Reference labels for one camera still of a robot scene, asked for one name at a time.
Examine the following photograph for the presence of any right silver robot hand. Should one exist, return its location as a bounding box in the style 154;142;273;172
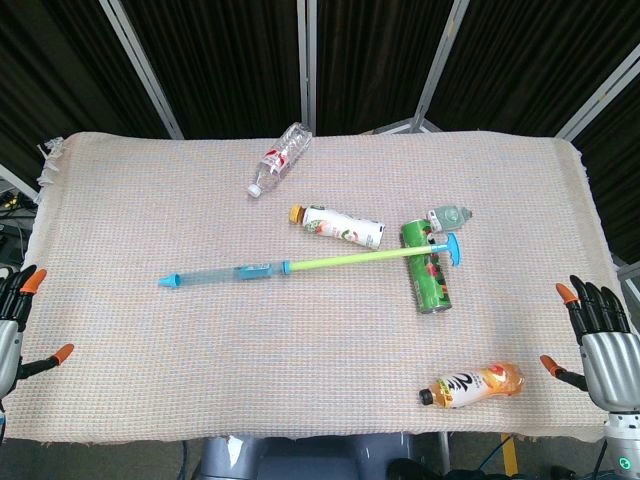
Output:
539;274;640;414

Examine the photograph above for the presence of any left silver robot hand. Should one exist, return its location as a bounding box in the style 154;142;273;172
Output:
0;264;75;401

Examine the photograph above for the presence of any clear plastic tube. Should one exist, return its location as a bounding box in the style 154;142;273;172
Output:
158;259;293;290

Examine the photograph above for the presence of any blue green water syringe toy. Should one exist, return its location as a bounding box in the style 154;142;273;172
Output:
288;232;463;274

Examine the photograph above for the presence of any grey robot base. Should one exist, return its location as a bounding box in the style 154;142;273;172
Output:
192;432;417;480

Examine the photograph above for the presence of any orange juice bottle black cap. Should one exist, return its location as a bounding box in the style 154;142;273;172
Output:
418;362;527;410

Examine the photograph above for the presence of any black folding screen panel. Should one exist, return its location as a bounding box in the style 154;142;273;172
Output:
422;0;640;140
569;64;640;264
0;0;174;189
99;0;307;140
308;0;471;136

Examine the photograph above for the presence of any green drink can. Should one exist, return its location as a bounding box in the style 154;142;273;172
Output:
399;218;454;315

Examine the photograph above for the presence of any small clear bottle grey label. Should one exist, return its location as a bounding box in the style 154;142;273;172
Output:
425;204;475;234

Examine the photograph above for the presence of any pink woven table cloth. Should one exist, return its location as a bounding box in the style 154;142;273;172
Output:
0;129;626;445

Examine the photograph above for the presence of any white drink bottle yellow cap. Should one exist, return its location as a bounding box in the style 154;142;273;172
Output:
288;203;386;250

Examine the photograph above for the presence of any clear water bottle red label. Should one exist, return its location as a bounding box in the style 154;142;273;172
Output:
247;121;314;198

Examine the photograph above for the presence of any bundle of cables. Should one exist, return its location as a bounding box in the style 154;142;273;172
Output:
0;167;39;281

